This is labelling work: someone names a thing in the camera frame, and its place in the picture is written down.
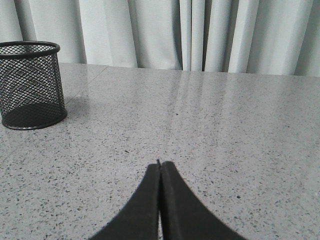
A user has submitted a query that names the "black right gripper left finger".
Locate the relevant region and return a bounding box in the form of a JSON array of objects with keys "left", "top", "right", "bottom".
[{"left": 92, "top": 164, "right": 161, "bottom": 240}]

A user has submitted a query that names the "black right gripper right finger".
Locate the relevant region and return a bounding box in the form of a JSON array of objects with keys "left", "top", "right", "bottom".
[{"left": 160, "top": 161, "right": 244, "bottom": 240}]

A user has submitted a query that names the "black mesh pen holder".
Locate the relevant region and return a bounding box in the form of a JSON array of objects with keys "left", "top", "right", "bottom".
[{"left": 0, "top": 41, "right": 68, "bottom": 130}]

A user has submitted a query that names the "grey curtain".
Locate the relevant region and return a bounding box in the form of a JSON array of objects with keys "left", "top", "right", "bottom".
[{"left": 0, "top": 0, "right": 320, "bottom": 77}]

